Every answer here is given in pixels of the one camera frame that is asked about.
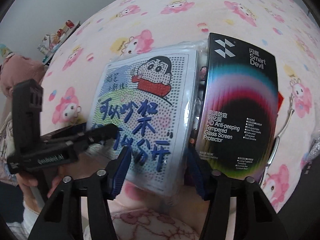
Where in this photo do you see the black screen protector box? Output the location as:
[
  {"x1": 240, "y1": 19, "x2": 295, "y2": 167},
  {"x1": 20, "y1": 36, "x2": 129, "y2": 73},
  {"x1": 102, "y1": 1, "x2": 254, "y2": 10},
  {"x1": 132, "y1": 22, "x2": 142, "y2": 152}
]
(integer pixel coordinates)
[{"x1": 194, "y1": 32, "x2": 279, "y2": 180}]

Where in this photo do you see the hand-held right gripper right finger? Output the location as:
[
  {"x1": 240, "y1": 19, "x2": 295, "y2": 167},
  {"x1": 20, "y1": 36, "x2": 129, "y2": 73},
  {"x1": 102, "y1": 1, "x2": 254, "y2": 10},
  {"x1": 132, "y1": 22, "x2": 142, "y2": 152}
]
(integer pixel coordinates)
[{"x1": 186, "y1": 146, "x2": 290, "y2": 240}]

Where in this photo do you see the pink soft cloth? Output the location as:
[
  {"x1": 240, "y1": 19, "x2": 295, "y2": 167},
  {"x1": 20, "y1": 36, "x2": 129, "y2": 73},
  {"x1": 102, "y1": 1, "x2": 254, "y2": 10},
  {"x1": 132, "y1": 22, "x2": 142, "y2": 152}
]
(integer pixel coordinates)
[{"x1": 0, "y1": 54, "x2": 47, "y2": 96}]

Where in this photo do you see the silver metal hoop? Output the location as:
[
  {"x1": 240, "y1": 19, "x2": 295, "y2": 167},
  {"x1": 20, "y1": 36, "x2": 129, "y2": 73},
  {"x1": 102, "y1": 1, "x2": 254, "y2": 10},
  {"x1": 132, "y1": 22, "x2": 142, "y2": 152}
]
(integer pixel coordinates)
[{"x1": 260, "y1": 92, "x2": 296, "y2": 188}]

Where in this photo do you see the person's left forearm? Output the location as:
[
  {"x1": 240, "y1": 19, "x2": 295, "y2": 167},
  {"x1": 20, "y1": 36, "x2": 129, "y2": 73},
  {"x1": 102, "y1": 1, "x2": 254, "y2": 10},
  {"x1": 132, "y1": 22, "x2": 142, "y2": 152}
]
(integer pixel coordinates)
[{"x1": 21, "y1": 201, "x2": 48, "y2": 233}]

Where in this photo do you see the wire shelf rack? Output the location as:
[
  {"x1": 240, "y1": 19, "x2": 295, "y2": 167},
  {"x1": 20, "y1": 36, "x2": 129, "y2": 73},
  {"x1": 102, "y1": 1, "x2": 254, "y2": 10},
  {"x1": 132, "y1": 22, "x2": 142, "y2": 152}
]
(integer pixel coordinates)
[{"x1": 37, "y1": 19, "x2": 82, "y2": 66}]

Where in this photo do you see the person's left hand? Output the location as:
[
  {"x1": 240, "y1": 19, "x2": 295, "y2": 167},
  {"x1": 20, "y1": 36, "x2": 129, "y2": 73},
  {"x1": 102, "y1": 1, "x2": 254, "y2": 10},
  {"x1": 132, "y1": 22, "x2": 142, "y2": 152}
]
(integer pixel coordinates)
[{"x1": 16, "y1": 171, "x2": 66, "y2": 214}]

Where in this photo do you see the pink printed blanket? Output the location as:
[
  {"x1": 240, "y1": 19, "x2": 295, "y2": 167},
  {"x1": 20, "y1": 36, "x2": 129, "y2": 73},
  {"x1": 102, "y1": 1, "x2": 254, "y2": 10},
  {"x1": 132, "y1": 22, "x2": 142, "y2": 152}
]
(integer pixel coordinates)
[{"x1": 40, "y1": 0, "x2": 320, "y2": 230}]

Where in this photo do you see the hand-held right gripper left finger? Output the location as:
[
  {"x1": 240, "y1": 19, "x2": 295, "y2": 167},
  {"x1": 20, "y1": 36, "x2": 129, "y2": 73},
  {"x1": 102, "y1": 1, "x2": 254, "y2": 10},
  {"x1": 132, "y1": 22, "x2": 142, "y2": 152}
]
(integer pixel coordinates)
[{"x1": 28, "y1": 146, "x2": 133, "y2": 240}]

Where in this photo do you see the person's patterned pajamas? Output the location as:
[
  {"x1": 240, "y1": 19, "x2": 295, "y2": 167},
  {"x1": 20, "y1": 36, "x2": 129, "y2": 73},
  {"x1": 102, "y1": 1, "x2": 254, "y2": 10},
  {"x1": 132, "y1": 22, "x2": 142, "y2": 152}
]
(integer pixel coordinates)
[{"x1": 84, "y1": 202, "x2": 203, "y2": 240}]

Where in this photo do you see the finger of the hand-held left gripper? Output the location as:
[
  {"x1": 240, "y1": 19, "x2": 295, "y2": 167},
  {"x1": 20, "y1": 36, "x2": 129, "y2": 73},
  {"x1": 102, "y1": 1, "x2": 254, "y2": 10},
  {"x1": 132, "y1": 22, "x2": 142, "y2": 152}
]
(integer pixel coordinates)
[
  {"x1": 42, "y1": 124, "x2": 88, "y2": 142},
  {"x1": 71, "y1": 123, "x2": 119, "y2": 152}
]

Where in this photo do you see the crinkled clear plastic bag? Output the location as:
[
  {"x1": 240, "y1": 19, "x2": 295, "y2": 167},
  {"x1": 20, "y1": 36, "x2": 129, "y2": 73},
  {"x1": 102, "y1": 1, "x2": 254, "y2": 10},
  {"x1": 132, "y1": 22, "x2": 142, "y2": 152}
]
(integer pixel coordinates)
[{"x1": 299, "y1": 134, "x2": 320, "y2": 177}]

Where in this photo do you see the cartoon bead art packet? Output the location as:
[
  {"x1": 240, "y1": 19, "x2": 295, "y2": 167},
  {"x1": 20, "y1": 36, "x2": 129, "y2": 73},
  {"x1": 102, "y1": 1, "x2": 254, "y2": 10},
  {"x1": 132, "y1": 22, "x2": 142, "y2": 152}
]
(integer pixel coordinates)
[{"x1": 86, "y1": 40, "x2": 211, "y2": 198}]

